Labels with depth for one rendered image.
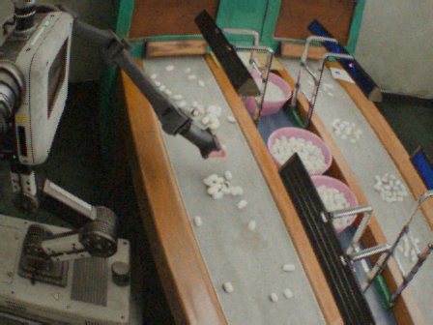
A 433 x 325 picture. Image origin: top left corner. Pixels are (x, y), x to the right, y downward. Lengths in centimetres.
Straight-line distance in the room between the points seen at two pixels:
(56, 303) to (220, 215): 71
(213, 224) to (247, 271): 22
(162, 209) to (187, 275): 27
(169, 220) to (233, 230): 20
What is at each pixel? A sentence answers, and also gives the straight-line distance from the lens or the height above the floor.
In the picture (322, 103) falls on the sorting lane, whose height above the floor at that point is 74.
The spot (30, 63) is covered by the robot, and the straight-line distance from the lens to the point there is 107.
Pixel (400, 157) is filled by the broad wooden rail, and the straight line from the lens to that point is 224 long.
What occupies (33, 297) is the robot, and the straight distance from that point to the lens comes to 177.
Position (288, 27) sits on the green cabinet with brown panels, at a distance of 258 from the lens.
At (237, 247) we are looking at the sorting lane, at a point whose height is 74.
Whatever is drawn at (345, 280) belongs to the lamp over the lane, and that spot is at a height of 109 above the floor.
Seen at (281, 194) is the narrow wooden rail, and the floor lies 76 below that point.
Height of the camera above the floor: 196
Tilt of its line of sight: 40 degrees down
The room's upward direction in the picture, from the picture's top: 11 degrees clockwise
